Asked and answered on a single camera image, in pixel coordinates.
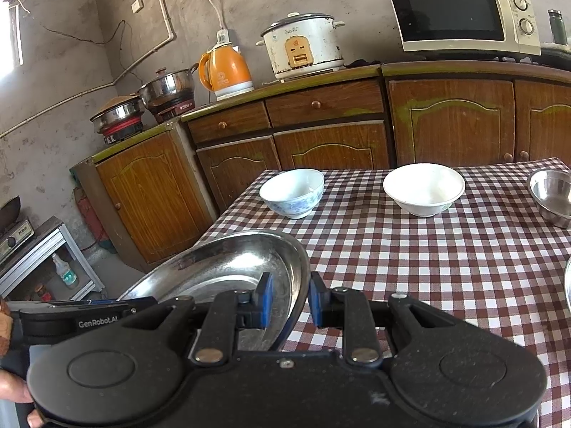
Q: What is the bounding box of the person's left hand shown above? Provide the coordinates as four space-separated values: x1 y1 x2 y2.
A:
0 369 42 427

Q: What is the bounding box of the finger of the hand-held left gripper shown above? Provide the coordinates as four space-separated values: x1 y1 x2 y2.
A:
129 298 158 318

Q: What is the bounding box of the steel bowl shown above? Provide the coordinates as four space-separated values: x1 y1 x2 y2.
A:
526 169 571 229

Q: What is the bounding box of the dark red induction cooker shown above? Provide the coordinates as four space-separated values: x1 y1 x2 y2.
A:
147 98 197 123

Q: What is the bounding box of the brown white checked tablecloth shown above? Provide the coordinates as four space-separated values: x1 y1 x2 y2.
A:
196 157 571 428

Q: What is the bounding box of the single door wooden cabinet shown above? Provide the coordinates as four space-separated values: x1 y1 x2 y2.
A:
69 118 221 272

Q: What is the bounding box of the window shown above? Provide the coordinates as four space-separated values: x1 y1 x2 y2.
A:
0 0 25 67

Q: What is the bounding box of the large steel plate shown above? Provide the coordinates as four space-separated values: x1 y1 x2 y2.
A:
115 229 312 353

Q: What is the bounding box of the orange electric kettle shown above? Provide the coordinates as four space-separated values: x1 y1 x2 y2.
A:
197 42 255 101

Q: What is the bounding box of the dark green thermos bottle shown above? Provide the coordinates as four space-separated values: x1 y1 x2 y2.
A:
548 9 569 46

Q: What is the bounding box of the white bowl green print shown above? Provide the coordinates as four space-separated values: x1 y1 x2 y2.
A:
383 163 466 218

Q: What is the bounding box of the tabletop gas stove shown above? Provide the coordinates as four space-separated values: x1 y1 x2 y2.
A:
0 218 35 261

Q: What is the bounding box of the clear plastic bottle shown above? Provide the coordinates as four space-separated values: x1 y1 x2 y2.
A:
50 253 80 290

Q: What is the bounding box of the black wall wire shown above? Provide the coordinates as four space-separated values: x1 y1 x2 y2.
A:
18 2 126 50

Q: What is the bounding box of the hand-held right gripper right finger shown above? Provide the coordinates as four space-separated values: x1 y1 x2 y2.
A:
310 272 451 365

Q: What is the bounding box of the steel pot on stove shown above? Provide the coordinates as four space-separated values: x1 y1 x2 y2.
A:
100 113 146 143

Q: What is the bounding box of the wooden cabinet with drawers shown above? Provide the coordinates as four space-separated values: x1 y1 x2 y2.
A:
181 65 393 215

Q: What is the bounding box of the white rice cooker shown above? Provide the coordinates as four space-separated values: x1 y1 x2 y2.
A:
256 12 346 82

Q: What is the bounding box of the cream microwave oven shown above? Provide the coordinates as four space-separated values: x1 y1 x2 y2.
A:
384 0 542 54

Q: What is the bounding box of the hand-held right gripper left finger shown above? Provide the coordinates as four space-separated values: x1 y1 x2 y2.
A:
152 273 274 365

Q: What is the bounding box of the white wall pipe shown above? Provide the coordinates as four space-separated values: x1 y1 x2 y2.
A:
0 0 175 139

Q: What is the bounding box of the steel pot with brown lid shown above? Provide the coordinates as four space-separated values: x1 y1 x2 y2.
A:
89 95 146 133

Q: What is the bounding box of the steel pot with knob lid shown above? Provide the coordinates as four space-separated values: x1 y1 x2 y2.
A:
137 67 199 108

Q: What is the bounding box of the red gas cylinder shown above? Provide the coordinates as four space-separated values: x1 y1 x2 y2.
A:
74 187 112 250

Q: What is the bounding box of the white metal rack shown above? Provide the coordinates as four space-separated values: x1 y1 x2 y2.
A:
0 216 105 304

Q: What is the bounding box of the wide wooden drawer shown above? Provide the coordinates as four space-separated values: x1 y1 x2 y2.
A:
266 80 385 128

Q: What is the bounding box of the blue patterned white bowl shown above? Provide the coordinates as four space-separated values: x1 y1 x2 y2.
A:
259 168 325 220

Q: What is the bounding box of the black wok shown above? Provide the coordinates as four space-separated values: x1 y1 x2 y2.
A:
0 195 22 230

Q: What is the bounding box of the narrow wooden drawer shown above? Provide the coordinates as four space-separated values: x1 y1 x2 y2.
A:
187 102 272 144

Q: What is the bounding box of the black cooktop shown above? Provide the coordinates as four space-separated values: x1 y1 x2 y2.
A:
537 42 571 61

